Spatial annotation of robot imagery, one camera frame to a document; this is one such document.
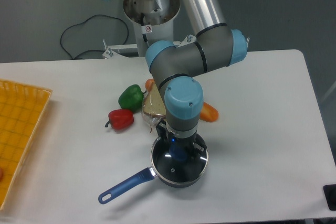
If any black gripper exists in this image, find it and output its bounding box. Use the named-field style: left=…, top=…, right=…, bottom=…
left=155, top=121, right=204, bottom=157

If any glass lid blue knob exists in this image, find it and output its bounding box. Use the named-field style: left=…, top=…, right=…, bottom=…
left=151, top=141, right=209, bottom=187

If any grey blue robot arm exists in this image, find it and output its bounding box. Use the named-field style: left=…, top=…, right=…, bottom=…
left=123, top=0, right=247, bottom=160

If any orange bread loaf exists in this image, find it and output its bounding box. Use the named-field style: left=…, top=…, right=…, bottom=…
left=145, top=78, right=219, bottom=123

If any wrapped sandwich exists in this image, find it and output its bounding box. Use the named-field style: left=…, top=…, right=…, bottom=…
left=141, top=79, right=166, bottom=131

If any green bell pepper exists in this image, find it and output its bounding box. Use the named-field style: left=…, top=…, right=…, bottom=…
left=118, top=84, right=144, bottom=112

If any red bell pepper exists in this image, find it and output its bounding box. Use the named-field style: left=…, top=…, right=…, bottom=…
left=105, top=109, right=134, bottom=131

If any black device at table edge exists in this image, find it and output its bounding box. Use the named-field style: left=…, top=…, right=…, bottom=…
left=323, top=184, right=336, bottom=211

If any yellow plastic basket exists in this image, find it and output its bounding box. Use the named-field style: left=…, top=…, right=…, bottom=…
left=1, top=79, right=53, bottom=209

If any blue saucepan with handle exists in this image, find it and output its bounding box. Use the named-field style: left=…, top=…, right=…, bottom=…
left=98, top=133, right=209, bottom=205

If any white base bracket frame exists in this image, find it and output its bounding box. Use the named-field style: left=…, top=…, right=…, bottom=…
left=101, top=34, right=250, bottom=59

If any black cable on floor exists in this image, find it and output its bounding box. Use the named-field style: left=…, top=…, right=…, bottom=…
left=60, top=14, right=130, bottom=60

